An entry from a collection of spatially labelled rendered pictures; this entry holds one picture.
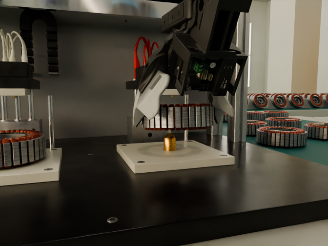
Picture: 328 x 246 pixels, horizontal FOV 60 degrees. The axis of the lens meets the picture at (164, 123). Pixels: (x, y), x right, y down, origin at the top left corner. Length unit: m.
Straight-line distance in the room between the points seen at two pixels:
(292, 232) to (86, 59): 0.54
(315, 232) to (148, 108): 0.23
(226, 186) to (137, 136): 0.28
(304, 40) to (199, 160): 4.12
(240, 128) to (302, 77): 3.82
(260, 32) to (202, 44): 8.34
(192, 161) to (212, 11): 0.20
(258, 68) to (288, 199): 8.22
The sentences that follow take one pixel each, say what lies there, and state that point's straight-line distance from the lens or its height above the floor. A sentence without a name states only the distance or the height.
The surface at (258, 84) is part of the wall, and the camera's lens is 8.49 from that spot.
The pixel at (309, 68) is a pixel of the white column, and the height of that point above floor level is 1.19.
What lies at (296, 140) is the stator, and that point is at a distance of 0.69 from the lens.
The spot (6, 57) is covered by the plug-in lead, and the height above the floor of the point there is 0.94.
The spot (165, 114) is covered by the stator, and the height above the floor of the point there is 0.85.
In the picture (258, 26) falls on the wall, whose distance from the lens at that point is 8.63.
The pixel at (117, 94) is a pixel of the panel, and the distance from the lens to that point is 0.69.
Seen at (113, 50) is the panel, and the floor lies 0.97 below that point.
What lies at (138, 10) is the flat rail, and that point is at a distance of 0.56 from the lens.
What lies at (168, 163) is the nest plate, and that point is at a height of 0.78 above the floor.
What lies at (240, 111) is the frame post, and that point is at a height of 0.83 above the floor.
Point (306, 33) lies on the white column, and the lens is 4.51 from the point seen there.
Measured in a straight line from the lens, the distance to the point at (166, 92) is 0.48.
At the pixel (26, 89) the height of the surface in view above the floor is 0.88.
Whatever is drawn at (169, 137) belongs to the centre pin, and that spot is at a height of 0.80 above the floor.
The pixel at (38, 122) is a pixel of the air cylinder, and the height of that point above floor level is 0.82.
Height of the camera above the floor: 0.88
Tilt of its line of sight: 6 degrees down
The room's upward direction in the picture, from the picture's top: straight up
